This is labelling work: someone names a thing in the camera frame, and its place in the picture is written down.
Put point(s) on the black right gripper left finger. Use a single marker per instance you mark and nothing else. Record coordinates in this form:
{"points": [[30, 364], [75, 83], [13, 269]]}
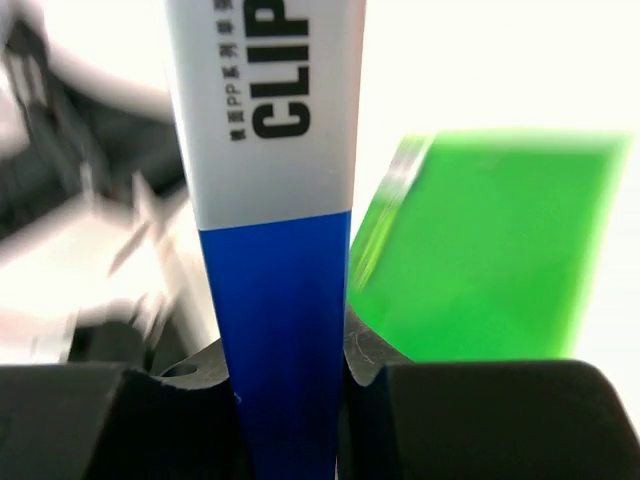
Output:
{"points": [[110, 421]]}

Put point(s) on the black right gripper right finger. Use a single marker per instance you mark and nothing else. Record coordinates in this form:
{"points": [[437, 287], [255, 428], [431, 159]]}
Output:
{"points": [[551, 419]]}

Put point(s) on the green folder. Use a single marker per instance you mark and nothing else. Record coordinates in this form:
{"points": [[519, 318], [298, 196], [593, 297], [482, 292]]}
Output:
{"points": [[480, 244]]}

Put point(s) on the blue folder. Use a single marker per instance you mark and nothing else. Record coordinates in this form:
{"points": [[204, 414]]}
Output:
{"points": [[265, 97]]}

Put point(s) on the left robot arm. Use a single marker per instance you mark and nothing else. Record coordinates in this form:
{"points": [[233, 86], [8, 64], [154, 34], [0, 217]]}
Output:
{"points": [[99, 248]]}

